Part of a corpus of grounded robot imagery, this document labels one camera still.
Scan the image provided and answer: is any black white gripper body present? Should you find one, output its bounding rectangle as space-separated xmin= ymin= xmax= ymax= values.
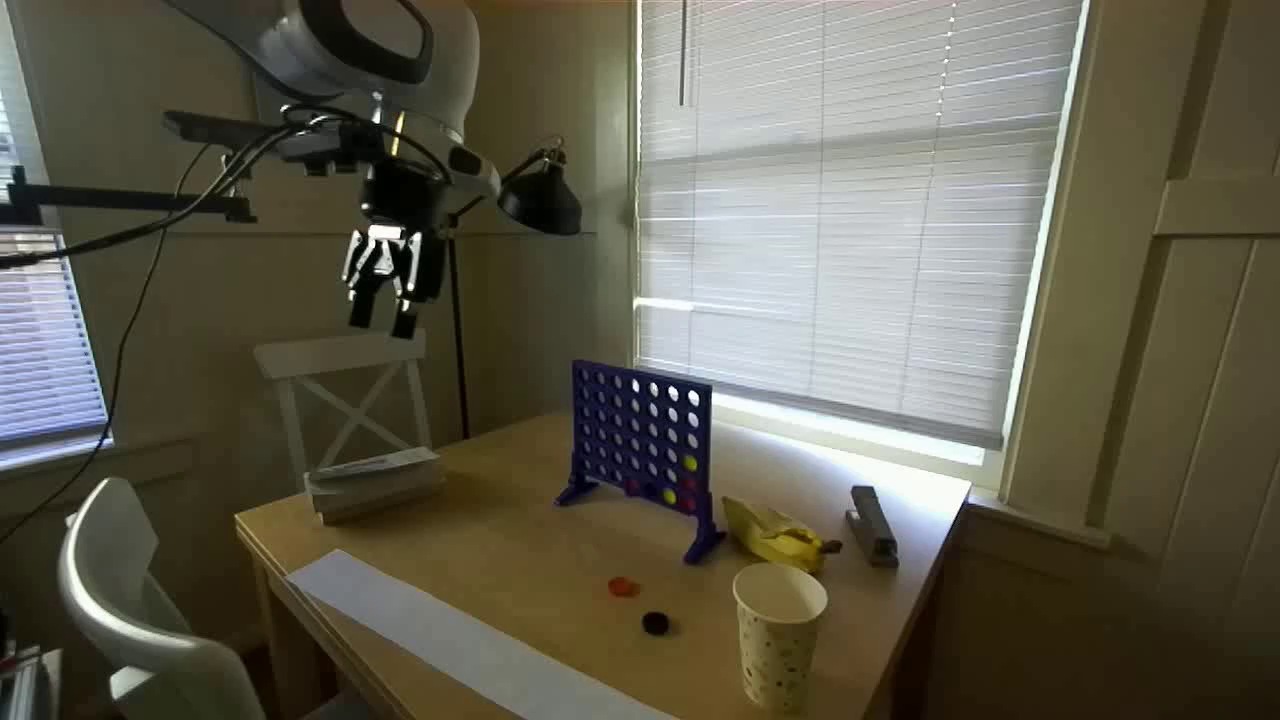
xmin=340 ymin=156 xmax=454 ymax=309

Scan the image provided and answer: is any thick pale book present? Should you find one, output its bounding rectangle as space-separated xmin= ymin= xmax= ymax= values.
xmin=306 ymin=462 xmax=448 ymax=527

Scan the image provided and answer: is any white cross-back chair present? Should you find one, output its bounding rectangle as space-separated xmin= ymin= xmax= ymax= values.
xmin=252 ymin=322 xmax=439 ymax=491

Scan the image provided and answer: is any black floor lamp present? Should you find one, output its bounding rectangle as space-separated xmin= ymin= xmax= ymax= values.
xmin=445 ymin=141 xmax=587 ymax=443

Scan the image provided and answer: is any light wooden table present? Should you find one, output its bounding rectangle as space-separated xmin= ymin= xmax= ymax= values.
xmin=234 ymin=403 xmax=977 ymax=720

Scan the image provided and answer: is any blue connect four board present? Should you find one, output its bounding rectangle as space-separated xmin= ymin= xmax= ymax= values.
xmin=552 ymin=356 xmax=734 ymax=568

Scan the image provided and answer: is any small white window blind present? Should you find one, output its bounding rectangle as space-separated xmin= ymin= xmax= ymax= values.
xmin=0 ymin=90 xmax=114 ymax=453

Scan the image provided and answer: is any blind tilt wand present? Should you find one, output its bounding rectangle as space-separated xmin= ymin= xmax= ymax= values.
xmin=678 ymin=0 xmax=696 ymax=111

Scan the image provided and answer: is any white paper strip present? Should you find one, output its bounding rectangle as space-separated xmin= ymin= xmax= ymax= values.
xmin=285 ymin=545 xmax=680 ymax=720

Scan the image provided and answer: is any white molded chair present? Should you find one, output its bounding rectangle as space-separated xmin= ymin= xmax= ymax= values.
xmin=53 ymin=473 xmax=273 ymax=720

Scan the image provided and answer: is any yellow banana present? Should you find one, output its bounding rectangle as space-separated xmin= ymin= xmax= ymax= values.
xmin=720 ymin=491 xmax=850 ymax=576

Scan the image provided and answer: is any large white window blind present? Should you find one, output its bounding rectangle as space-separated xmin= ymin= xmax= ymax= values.
xmin=634 ymin=0 xmax=1094 ymax=453

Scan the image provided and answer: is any dotted paper cup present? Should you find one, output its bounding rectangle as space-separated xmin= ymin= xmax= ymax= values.
xmin=729 ymin=561 xmax=833 ymax=716

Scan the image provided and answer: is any black remote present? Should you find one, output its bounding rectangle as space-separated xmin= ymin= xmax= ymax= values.
xmin=841 ymin=479 xmax=904 ymax=573

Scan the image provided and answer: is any white panelled door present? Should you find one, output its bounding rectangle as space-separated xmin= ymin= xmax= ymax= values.
xmin=996 ymin=0 xmax=1280 ymax=720

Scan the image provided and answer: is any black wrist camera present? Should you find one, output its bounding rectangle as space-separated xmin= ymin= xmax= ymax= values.
xmin=165 ymin=109 xmax=377 ymax=181

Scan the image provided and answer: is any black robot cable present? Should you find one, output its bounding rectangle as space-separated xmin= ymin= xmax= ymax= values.
xmin=0 ymin=115 xmax=318 ymax=276

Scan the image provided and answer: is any thin black hanging cable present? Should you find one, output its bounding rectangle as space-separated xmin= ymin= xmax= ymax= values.
xmin=0 ymin=134 xmax=226 ymax=550

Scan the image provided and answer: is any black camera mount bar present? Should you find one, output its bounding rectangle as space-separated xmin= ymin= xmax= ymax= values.
xmin=0 ymin=162 xmax=261 ymax=232

